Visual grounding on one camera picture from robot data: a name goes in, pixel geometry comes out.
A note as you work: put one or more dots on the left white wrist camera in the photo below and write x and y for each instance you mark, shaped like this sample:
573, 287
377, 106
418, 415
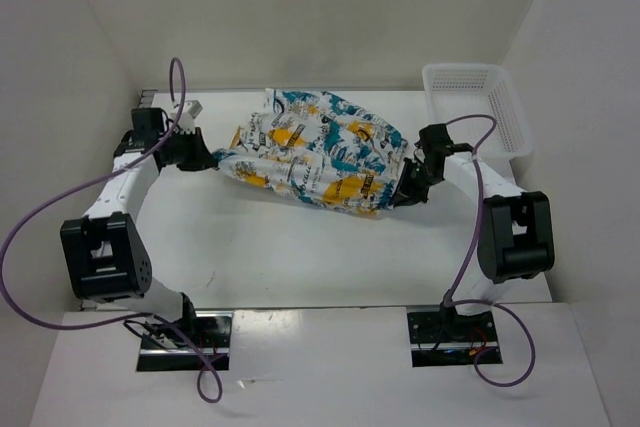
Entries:
186, 121

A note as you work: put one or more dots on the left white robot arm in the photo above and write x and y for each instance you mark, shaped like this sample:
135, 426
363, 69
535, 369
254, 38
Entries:
104, 252

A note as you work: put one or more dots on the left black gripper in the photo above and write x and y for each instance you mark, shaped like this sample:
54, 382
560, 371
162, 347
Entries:
197, 162

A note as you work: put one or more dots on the patterned white blue yellow shorts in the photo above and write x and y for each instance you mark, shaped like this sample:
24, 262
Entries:
319, 149

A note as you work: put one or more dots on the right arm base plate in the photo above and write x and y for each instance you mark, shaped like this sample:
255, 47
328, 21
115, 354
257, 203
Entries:
443, 338

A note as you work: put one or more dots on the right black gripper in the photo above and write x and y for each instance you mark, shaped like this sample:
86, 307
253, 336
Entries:
406, 194

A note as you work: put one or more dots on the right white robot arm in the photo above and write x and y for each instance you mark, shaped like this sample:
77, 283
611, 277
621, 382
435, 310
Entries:
512, 239

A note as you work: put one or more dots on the white plastic basket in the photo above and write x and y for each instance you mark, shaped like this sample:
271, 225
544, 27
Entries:
484, 102

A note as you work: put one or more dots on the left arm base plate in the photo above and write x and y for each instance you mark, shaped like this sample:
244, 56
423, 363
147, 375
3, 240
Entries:
161, 350

